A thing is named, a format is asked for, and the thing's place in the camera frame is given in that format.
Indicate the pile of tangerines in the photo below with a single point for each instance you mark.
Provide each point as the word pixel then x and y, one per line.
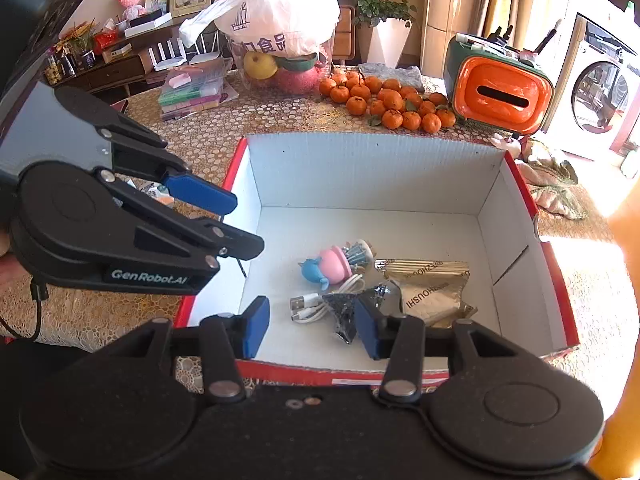
pixel 390 102

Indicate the snack jar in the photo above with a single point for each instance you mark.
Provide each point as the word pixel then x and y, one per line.
pixel 53 71

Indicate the white plastic bag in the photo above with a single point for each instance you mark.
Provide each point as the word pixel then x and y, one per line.
pixel 280 5

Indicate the potted green plant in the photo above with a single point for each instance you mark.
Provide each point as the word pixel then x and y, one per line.
pixel 385 40

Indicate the makeup brush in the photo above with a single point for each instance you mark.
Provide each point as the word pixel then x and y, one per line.
pixel 547 37

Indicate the small pink packet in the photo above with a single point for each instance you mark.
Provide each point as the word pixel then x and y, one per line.
pixel 179 80

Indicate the stack of books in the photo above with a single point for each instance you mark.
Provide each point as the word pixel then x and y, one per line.
pixel 192 92

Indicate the white pouch with dark logo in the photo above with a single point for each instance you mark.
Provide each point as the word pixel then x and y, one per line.
pixel 152 192

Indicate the grey folded cloth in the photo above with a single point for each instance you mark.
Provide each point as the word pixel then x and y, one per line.
pixel 395 76

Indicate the pink teddy bear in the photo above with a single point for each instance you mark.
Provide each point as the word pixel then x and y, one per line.
pixel 131 2

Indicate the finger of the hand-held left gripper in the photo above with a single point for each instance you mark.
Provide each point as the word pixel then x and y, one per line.
pixel 200 192
pixel 235 246

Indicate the white flat box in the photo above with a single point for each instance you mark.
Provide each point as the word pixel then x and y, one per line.
pixel 147 26

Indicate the shiny black foil packet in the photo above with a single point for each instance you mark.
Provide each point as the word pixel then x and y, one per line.
pixel 342 312

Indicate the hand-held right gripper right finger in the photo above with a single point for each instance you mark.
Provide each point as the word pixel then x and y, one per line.
pixel 366 332

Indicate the small white unicorn toy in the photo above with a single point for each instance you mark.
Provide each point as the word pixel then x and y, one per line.
pixel 506 145

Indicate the yellow apple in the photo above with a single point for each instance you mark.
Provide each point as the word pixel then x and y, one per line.
pixel 260 66

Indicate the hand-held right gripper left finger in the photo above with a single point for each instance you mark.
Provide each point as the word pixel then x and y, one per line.
pixel 256 327

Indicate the orange and green tissue box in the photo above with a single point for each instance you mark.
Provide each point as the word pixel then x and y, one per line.
pixel 500 92

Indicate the green bowl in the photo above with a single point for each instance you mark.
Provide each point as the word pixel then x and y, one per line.
pixel 296 62

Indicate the clear fruit container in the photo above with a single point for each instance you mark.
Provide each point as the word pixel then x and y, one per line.
pixel 300 82

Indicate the beige floor air conditioner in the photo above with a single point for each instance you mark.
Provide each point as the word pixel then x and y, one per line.
pixel 447 15

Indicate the brown curtain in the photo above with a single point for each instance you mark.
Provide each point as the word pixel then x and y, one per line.
pixel 500 5

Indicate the small white and brown box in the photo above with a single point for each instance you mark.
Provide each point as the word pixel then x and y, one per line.
pixel 117 52

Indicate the white router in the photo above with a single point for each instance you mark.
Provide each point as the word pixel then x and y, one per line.
pixel 205 55
pixel 167 57

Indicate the white washing machine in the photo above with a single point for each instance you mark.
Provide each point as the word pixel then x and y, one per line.
pixel 595 95

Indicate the green cap bottle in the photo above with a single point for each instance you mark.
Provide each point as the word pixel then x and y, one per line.
pixel 630 7

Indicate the pink and blue whale toy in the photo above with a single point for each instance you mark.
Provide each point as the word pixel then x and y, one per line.
pixel 332 262

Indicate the gold snack packet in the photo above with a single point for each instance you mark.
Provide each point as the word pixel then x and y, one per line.
pixel 430 290

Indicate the light wooden drawer cabinet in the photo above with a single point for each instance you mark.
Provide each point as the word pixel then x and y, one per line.
pixel 344 35

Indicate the red cardboard box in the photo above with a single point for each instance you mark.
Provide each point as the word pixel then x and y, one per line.
pixel 370 175

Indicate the crumpled floral cloth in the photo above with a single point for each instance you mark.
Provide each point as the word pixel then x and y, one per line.
pixel 555 185

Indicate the red apple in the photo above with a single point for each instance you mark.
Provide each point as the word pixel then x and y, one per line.
pixel 296 81

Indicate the dark wooden TV cabinet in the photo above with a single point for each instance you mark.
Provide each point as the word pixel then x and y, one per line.
pixel 115 72

